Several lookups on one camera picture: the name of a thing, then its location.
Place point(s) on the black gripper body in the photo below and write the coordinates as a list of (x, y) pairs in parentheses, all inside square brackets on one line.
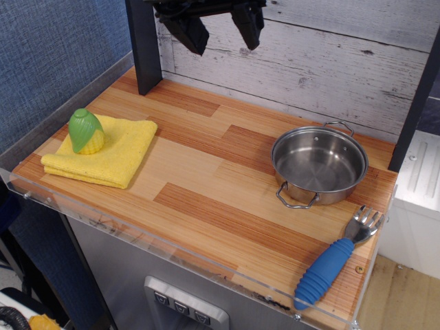
[(172, 9)]

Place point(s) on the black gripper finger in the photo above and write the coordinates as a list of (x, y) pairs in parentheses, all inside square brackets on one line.
[(190, 32), (249, 21)]

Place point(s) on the silver steel pot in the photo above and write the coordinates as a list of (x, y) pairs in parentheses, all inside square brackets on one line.
[(318, 165)]

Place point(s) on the folded yellow cloth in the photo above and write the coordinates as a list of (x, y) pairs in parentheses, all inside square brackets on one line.
[(115, 164)]

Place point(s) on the toy corn cob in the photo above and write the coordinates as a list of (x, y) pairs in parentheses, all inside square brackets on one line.
[(82, 127)]

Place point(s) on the clear acrylic front guard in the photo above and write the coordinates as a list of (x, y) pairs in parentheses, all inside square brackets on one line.
[(116, 258)]

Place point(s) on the white box at right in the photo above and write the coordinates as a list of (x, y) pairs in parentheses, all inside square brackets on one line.
[(411, 234)]

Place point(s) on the silver button control panel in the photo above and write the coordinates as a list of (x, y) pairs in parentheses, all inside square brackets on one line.
[(174, 308)]

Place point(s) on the yellow object bottom left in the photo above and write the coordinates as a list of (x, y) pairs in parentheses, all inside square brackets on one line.
[(43, 322)]

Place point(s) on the black left upright post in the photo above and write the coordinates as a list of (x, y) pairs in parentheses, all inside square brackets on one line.
[(144, 43)]

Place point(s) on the black upright post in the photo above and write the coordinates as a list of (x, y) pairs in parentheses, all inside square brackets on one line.
[(413, 117), (144, 43)]

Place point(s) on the black right upright post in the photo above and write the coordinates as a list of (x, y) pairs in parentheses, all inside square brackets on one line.
[(413, 117)]

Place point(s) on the blue handled fork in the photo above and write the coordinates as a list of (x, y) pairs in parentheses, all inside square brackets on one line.
[(320, 276)]

